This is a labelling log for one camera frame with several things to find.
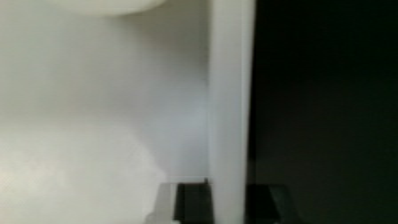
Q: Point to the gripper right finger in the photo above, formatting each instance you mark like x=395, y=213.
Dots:
x=269, y=205

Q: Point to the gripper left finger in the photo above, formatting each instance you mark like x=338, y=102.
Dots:
x=184, y=204

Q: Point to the white square tabletop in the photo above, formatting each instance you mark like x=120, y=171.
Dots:
x=123, y=108

